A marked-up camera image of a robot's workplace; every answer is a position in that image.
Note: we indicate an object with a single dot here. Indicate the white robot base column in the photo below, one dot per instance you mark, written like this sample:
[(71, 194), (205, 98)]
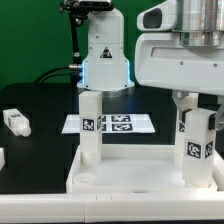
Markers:
[(106, 68)]

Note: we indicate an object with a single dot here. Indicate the white marker sheet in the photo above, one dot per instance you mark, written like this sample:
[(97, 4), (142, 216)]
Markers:
[(114, 123)]

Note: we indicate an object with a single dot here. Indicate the white obstacle wall left piece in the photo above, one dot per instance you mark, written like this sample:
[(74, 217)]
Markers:
[(2, 158)]

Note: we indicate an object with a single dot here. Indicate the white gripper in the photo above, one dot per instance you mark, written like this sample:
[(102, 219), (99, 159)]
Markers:
[(160, 61)]

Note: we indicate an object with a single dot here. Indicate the white fence bar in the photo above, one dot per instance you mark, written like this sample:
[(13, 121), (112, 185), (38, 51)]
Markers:
[(218, 173), (88, 208)]

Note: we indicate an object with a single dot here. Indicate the white right fence bar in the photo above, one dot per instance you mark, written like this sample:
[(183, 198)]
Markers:
[(218, 173)]

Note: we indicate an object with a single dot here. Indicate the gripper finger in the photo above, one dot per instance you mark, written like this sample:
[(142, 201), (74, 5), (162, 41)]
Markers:
[(216, 120)]

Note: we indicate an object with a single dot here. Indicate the white desk tabletop tray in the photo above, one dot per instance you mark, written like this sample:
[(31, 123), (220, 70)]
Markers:
[(123, 168)]

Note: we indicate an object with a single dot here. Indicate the white front fence bar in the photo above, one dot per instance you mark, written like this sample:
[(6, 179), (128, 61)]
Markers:
[(88, 208)]

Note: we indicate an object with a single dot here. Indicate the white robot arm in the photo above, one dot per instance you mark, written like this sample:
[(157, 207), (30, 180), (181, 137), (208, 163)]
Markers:
[(199, 23)]

